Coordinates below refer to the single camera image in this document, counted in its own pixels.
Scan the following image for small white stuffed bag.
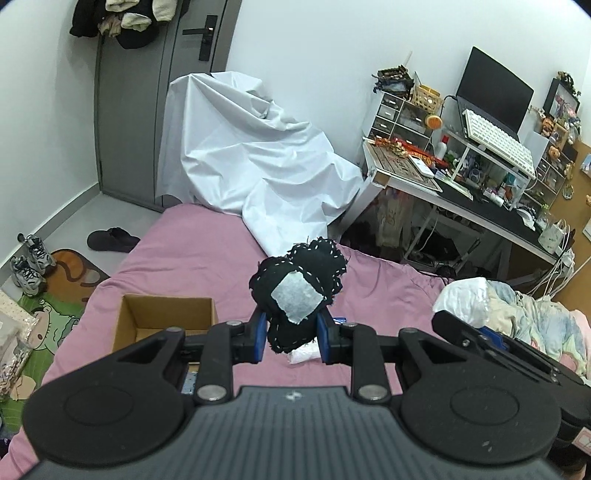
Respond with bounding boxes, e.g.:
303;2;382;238
287;339;321;365

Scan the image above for black stitched fabric pouch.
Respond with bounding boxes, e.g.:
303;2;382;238
249;237;348;354

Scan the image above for pink bed sheet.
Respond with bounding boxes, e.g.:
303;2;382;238
0;202;463;480

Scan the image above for pastel patterned blanket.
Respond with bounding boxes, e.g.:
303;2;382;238
433;277;590;383

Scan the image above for brown cardboard box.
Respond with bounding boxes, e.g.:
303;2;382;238
112;294;217;352

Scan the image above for paper bag under desk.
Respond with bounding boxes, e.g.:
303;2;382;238
377;188;415;248

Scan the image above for white and black desk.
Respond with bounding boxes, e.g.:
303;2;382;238
338;140;565;266

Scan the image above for black slipper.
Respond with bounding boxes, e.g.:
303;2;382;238
87;227;140;253

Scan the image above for white draped cover sheet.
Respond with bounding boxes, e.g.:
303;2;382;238
155;72;363;256

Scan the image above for cartoon floor mat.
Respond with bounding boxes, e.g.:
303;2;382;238
1;249;108;435

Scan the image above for white bottle red cap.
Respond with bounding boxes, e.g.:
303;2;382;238
434;135;450;160

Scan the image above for white drawer organizer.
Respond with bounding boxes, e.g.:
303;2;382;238
362;91;432;149

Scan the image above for white shelf riser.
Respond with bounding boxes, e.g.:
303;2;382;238
442;127;536;211

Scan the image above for orange round desk lamp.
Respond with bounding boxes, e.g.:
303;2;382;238
424;114;444;130

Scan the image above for packaged items on floor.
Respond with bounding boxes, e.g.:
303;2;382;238
0;291;38;399

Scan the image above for white keyboard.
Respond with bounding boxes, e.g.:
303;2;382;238
462;109;536;179

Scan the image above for grey sneakers pair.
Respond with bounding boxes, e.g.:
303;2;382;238
10;233;56;297

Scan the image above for woven basket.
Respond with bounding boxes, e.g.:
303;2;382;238
412;84;443;114

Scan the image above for grey door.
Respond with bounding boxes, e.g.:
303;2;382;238
94;1;242;211

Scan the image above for black laptop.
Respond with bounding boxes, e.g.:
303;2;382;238
456;46;534;140

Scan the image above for framed picture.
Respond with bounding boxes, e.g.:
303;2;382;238
543;78;580;119

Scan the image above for clothes hanging on door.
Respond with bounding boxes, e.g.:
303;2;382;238
69;0;178;50

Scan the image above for black door handle lock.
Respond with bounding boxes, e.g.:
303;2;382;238
181;15;218;62

